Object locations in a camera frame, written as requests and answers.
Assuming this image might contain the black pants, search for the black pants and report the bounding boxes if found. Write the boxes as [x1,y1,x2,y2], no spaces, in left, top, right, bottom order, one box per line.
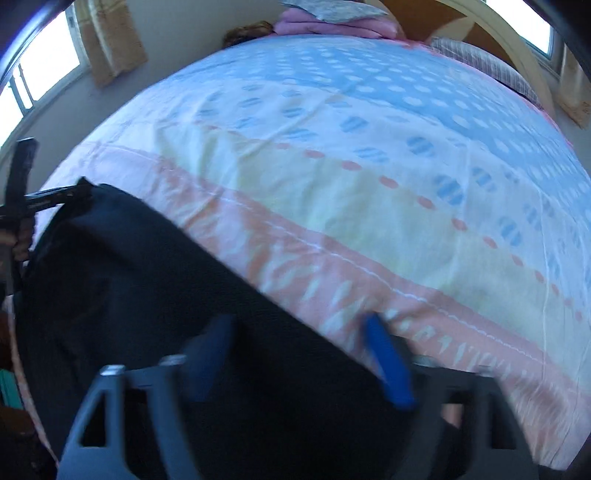
[15,185,413,479]

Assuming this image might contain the left human hand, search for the left human hand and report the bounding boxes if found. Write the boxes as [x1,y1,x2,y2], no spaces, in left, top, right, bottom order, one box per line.
[0,217,36,262]

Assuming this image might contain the left side window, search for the left side window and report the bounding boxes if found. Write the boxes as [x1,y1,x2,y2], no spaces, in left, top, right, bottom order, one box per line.
[1,6,88,144]

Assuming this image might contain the left window beige curtain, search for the left window beige curtain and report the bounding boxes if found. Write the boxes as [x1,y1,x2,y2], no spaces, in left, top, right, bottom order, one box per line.
[74,0,147,87]

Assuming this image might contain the pink blue polka-dot bedspread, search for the pink blue polka-dot bedspread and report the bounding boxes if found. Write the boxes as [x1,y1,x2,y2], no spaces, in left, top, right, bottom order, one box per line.
[8,35,591,471]

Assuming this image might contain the brown furry object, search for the brown furry object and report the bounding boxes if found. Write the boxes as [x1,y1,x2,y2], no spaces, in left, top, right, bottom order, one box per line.
[222,21,273,49]

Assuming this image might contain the folded pink blanket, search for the folded pink blanket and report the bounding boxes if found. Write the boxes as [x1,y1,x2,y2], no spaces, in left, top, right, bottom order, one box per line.
[273,8,407,40]

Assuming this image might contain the right beige curtain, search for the right beige curtain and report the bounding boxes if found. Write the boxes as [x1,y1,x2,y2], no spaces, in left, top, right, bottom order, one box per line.
[556,47,590,129]

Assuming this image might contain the grey patterned small pillow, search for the grey patterned small pillow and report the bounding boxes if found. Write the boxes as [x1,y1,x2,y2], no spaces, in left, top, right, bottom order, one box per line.
[281,0,388,24]

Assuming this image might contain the striped pillow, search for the striped pillow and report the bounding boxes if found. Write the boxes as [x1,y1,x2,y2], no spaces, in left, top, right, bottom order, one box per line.
[429,37,542,108]

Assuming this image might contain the head window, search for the head window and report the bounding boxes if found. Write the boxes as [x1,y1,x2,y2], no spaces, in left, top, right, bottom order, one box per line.
[484,0,563,60]

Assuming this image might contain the cream and wood headboard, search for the cream and wood headboard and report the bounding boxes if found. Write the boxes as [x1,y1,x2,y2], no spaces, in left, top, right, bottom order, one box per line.
[370,0,556,117]

